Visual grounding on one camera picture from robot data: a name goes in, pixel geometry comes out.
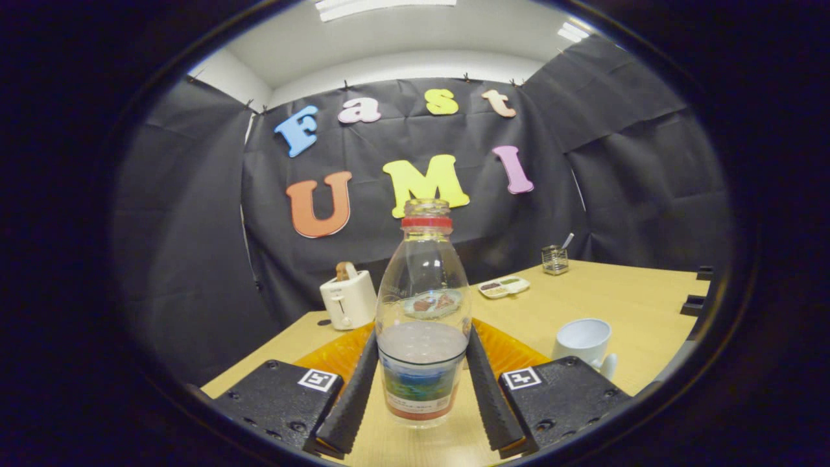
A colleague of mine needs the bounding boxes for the black backdrop cloth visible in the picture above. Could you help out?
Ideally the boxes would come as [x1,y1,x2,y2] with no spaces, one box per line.
[110,34,733,390]

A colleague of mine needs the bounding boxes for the long ceiling light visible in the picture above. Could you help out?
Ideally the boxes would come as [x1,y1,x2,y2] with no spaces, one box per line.
[316,0,458,23]

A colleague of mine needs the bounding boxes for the white toaster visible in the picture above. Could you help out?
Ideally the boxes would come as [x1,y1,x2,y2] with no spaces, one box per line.
[319,270,377,331]

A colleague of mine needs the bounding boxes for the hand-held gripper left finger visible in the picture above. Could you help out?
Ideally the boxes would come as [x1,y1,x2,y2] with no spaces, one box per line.
[211,321,380,458]

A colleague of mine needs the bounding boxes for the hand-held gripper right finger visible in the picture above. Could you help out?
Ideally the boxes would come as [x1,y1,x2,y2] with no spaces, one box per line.
[466,318,634,460]

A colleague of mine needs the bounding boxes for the wooden table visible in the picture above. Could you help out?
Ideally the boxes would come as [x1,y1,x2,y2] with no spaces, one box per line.
[200,259,711,467]

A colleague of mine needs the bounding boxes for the white cup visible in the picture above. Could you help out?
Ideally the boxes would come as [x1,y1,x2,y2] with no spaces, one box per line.
[552,318,619,381]

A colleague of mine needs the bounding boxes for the metal mesh holder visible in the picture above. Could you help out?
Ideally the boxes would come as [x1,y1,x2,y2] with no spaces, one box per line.
[542,245,569,276]

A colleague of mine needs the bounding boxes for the white divided dish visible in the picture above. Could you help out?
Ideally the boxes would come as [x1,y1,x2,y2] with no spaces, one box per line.
[478,276,531,299]

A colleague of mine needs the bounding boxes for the clear juice bottle red collar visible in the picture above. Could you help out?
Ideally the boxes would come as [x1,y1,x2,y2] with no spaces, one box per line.
[375,198,473,429]

